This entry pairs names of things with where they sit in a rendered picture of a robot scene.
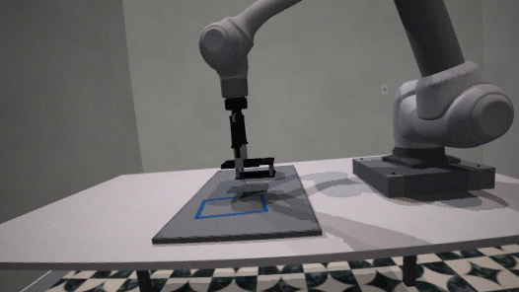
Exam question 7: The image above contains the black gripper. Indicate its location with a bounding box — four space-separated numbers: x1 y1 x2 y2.
225 97 248 169

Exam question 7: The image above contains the blue tape rectangle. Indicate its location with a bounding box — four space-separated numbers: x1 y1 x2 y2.
194 194 268 219

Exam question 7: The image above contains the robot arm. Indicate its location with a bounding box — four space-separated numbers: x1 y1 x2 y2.
198 0 514 169

